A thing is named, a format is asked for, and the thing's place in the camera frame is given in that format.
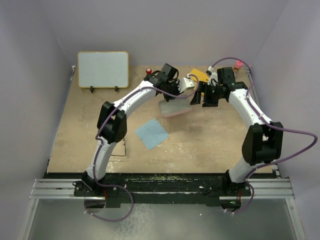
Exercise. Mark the yellow book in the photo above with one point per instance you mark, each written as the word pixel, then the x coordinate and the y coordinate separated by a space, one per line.
pixel 202 76

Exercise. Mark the aluminium rail frame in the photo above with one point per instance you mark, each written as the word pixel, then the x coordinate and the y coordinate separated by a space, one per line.
pixel 52 189

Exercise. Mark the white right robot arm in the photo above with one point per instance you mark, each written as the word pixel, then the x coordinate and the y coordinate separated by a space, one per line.
pixel 263 141

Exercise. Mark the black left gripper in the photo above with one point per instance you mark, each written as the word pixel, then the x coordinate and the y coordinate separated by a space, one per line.
pixel 176 83

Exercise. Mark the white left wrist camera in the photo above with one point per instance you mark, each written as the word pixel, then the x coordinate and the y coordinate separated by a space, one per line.
pixel 186 83

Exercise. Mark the thin framed sunglasses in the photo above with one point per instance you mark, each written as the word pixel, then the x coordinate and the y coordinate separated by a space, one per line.
pixel 120 149

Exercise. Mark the blue cleaning cloth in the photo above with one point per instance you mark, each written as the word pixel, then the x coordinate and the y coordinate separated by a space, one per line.
pixel 151 134

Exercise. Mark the pink capped small bottle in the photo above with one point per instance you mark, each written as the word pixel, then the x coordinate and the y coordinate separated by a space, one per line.
pixel 237 66

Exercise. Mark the small whiteboard on stand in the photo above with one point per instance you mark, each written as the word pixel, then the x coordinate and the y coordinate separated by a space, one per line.
pixel 103 69

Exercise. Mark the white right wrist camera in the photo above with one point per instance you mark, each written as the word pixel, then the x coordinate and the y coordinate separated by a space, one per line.
pixel 212 74

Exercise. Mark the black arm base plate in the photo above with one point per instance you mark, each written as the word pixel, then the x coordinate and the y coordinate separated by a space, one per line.
pixel 210 189

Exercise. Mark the pink glasses case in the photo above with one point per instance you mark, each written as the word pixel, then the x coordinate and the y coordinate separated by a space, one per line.
pixel 174 107

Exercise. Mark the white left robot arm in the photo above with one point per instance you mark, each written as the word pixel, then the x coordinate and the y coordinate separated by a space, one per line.
pixel 112 121

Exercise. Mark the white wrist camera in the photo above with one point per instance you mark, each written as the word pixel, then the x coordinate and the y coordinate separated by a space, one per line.
pixel 212 74
pixel 186 83

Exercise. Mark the red and black stamp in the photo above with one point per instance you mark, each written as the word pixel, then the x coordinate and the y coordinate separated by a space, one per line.
pixel 148 70

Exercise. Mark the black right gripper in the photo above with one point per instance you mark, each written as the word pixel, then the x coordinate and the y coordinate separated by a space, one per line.
pixel 204 87

